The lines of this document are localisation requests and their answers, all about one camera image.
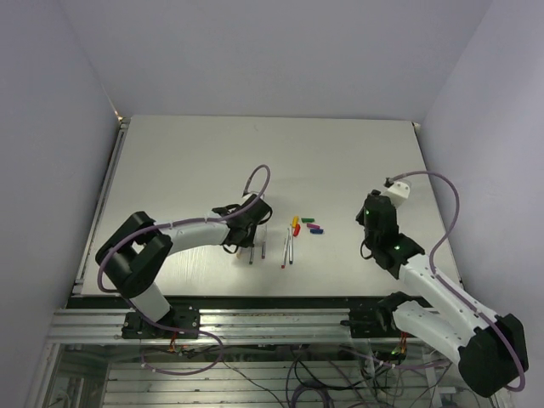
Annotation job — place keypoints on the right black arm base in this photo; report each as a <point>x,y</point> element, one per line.
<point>364,323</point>

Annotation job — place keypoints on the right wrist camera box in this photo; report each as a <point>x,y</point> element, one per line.
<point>397,191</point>

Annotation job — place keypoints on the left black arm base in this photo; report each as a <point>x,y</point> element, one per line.
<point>176,323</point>

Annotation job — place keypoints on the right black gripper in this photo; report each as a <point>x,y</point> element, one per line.
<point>359,218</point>

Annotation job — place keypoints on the aluminium frame rail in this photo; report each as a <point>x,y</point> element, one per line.
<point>232,326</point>

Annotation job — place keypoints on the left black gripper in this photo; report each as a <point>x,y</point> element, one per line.
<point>248,240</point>

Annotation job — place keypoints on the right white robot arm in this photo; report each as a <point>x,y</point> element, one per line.
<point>488,350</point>

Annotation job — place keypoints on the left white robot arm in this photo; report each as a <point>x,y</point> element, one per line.
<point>133,256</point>

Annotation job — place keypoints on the red pen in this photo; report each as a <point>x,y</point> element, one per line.
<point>286,249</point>

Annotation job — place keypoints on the blue pen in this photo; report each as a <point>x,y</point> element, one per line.
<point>291,246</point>

